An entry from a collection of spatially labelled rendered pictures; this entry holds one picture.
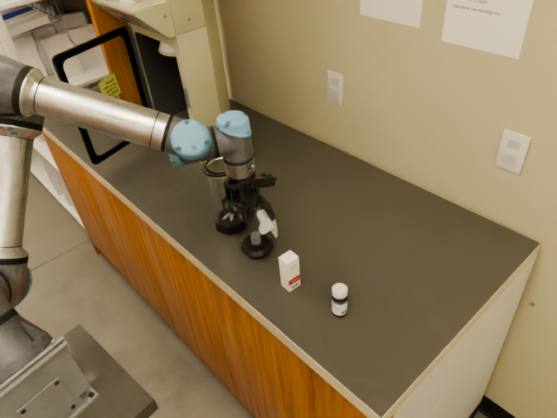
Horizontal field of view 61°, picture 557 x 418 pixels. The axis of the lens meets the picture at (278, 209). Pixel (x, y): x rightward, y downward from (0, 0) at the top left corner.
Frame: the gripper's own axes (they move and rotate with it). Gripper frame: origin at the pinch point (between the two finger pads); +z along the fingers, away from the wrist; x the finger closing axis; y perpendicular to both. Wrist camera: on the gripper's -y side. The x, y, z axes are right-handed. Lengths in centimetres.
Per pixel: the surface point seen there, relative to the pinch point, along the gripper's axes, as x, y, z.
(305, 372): 25.6, 19.1, 24.5
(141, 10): -46, -19, -48
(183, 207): -33.2, -5.1, 8.7
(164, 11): -43, -26, -46
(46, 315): -135, 17, 102
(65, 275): -150, -6, 102
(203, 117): -42, -31, -9
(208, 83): -41, -36, -20
